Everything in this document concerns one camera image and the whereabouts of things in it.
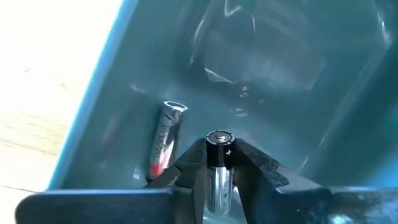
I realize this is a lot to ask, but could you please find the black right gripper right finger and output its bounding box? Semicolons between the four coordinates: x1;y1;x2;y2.
232;139;398;224

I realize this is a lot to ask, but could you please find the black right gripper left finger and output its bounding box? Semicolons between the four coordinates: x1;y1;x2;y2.
14;138;208;224

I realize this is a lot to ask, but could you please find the silver and black battery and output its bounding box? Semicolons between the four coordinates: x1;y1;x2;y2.
205;129;236;216

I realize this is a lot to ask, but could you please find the silver and red battery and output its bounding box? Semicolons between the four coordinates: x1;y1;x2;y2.
146;100;189;183

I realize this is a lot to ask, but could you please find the blue plastic bin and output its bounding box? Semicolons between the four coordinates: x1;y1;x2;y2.
46;0;398;224

